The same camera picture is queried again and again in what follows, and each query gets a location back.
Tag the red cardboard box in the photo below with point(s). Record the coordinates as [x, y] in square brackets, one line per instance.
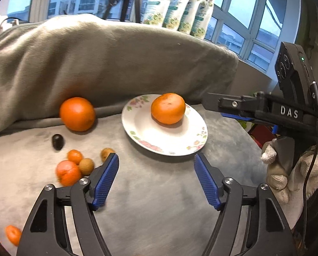
[261, 134]

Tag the white floral plate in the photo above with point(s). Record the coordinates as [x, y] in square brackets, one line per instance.
[186, 137]

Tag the medium tangerine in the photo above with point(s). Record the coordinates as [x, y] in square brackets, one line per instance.
[68, 173]

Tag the small tangerine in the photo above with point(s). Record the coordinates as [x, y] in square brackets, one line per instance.
[13, 234]

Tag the dark cherry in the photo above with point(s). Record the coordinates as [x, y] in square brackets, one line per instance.
[57, 142]

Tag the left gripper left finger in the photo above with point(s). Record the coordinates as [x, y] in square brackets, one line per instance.
[46, 231]

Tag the large rough tangerine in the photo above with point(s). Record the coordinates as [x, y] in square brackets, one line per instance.
[168, 108]

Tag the grey seat cover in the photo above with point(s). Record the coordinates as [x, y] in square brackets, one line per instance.
[156, 205]

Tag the refill pouch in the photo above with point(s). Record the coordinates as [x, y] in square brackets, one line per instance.
[155, 12]
[202, 19]
[188, 16]
[174, 14]

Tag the small kumquat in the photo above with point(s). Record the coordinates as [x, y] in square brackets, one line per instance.
[74, 156]

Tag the large smooth orange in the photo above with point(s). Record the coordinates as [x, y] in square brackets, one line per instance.
[77, 114]

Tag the brown longan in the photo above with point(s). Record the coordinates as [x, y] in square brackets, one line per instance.
[105, 153]
[86, 166]

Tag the grey blanket cushion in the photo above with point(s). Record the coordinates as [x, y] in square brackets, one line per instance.
[106, 62]

